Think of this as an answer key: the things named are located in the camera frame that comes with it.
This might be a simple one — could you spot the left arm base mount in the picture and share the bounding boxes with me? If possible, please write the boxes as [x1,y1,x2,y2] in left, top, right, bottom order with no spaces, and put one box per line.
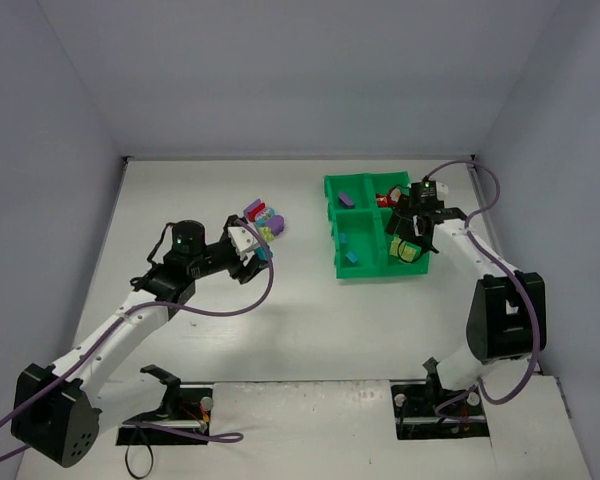
[115,384,213,447]

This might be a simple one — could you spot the green divided sorting tray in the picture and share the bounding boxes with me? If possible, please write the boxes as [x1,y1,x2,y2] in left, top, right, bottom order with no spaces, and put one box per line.
[323,171,429,280]

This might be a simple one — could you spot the teal printed purple lego stack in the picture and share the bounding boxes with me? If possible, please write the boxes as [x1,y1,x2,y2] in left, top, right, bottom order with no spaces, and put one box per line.
[255,207,285,237]

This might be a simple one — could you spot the lime green lego brick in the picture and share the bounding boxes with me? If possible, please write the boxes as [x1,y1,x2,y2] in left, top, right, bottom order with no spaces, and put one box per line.
[398,242,420,264]

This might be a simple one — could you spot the small teal lego cube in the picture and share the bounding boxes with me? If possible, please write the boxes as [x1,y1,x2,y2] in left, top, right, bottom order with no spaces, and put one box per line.
[345,252,358,264]

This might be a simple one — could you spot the purple sloped lego brick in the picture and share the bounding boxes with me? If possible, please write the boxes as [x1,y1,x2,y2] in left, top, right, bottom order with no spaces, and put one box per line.
[338,191,355,209]

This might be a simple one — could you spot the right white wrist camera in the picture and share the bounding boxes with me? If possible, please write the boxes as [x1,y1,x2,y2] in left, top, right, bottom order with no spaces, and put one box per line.
[435,181,449,199]

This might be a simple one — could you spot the red white printed lego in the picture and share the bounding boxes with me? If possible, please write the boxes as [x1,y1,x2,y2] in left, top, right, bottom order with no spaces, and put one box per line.
[385,185,402,207]

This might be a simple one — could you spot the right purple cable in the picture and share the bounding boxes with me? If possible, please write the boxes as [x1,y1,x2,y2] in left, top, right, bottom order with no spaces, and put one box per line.
[422,160,539,426]

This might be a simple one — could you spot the lime green small lego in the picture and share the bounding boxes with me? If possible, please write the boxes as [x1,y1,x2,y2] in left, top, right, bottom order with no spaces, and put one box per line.
[389,237,404,257]

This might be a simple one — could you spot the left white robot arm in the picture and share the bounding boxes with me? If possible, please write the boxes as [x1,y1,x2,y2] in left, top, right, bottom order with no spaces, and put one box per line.
[10,215,273,468]

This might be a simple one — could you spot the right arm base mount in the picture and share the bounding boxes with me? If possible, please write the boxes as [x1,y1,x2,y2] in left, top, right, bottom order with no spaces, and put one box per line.
[390,379,490,441]

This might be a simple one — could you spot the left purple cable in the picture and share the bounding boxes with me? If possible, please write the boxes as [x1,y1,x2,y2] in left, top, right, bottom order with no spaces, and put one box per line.
[0,217,276,466]

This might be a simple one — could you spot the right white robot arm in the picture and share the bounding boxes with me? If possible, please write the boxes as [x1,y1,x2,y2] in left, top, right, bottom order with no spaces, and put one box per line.
[385,179,547,391]

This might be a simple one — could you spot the purple cable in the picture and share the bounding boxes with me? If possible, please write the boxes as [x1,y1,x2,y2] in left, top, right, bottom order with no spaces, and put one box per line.
[0,217,276,466]
[422,160,539,426]

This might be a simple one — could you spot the purple lego with red brick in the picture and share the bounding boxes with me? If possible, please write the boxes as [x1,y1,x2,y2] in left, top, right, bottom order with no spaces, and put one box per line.
[243,198,267,222]

